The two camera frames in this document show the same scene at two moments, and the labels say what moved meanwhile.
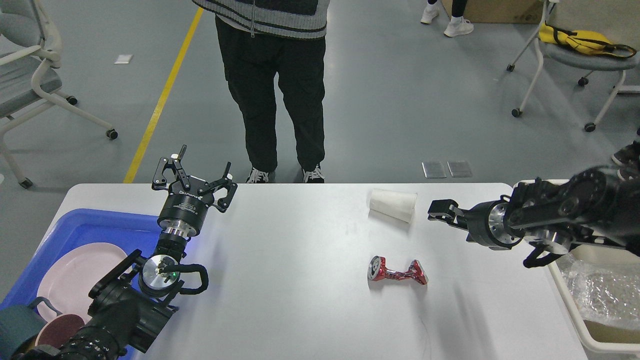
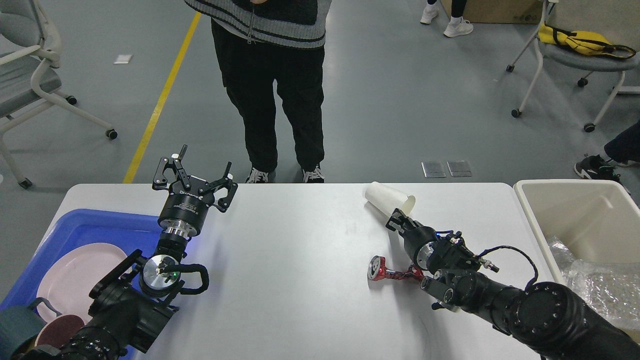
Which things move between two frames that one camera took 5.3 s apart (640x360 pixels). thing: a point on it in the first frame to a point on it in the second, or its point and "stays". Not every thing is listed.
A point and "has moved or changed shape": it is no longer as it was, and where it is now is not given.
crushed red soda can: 377,270 stays
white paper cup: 392,204 has moved or changed shape
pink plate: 67,276 stays
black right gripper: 485,222 to 419,240
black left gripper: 184,210 stays
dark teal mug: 19,323 stays
